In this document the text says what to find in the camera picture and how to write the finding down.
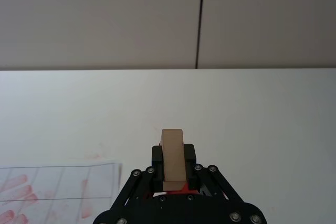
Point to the white gridded paper, red prints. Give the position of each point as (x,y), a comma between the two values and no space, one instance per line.
(60,195)

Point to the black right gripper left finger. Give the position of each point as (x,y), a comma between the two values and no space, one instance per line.
(157,166)

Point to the pale wooden stamp block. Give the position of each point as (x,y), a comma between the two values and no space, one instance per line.
(173,155)

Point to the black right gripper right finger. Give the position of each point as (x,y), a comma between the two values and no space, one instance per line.
(191,155)

